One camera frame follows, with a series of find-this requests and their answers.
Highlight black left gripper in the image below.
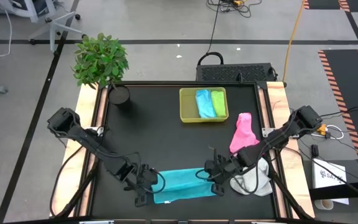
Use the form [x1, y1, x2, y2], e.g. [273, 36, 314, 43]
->
[132, 164, 160, 208]

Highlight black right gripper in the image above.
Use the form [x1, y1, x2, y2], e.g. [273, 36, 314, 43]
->
[203, 154, 245, 197]

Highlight teal microfiber towel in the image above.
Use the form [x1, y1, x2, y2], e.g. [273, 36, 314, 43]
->
[152, 167, 217, 205]

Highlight white microfiber towel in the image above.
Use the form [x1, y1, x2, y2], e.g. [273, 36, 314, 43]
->
[229, 157, 273, 197]

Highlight pink microfiber towel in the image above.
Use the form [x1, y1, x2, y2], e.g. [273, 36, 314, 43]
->
[229, 112, 260, 155]

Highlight green microfiber towel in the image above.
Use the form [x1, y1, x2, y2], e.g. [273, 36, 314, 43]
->
[211, 90, 226, 118]

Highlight light blue microfiber towel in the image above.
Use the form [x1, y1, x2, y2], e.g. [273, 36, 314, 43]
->
[195, 89, 216, 119]

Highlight yellow plastic bin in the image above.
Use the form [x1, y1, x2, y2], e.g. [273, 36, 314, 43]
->
[179, 87, 229, 123]

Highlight wooden table side board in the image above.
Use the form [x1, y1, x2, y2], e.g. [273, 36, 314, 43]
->
[265, 81, 316, 218]
[50, 83, 102, 218]

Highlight white paper cup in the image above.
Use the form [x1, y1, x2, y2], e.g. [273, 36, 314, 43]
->
[314, 198, 334, 211]

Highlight white printed booklet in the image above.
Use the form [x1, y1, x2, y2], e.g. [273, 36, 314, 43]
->
[311, 157, 350, 205]

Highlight black computer case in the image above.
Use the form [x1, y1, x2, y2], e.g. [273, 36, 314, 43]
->
[196, 63, 276, 84]

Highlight yellow power splitter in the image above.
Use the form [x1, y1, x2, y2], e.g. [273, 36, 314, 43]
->
[314, 123, 328, 136]

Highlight green potted plant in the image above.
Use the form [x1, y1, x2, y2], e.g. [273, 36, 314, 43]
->
[72, 32, 132, 106]

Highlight black striped floor mat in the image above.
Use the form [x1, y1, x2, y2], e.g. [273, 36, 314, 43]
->
[318, 49, 358, 181]
[302, 0, 358, 13]

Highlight grey office chair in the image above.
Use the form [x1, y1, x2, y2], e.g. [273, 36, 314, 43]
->
[0, 0, 85, 53]

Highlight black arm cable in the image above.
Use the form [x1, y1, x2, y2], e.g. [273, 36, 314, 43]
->
[149, 169, 167, 194]

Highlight black table frame strut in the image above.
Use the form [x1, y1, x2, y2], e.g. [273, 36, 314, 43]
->
[56, 149, 101, 218]
[265, 149, 312, 220]

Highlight thick black computer cable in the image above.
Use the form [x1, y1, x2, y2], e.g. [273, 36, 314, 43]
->
[196, 0, 225, 67]

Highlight orange-yellow cable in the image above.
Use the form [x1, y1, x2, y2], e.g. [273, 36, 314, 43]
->
[283, 0, 306, 82]

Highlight tangled black floor cables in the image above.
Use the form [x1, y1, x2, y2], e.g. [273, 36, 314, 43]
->
[208, 0, 262, 18]

